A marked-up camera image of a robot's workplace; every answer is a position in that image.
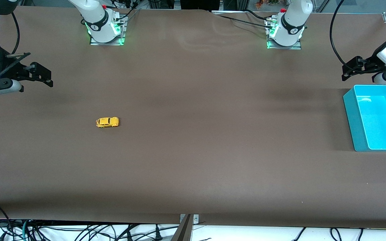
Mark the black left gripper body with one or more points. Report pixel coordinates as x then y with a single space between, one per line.
373 63

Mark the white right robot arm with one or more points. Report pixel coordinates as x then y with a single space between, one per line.
99 28

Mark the turquoise plastic bin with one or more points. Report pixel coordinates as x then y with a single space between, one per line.
380 124

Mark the yellow toy beetle car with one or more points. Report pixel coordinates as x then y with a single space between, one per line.
107 122

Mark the dark grey support beam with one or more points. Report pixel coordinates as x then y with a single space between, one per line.
183 231

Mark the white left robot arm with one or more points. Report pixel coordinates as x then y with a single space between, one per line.
292 25

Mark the brown table cover sheet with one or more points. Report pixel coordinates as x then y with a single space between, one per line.
193 150

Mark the silver metal bracket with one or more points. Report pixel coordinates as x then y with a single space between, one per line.
195 219

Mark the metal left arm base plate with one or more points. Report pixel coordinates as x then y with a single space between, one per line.
285 47

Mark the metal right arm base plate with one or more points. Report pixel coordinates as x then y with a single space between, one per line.
107 41

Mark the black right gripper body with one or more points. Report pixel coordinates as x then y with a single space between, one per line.
3 67

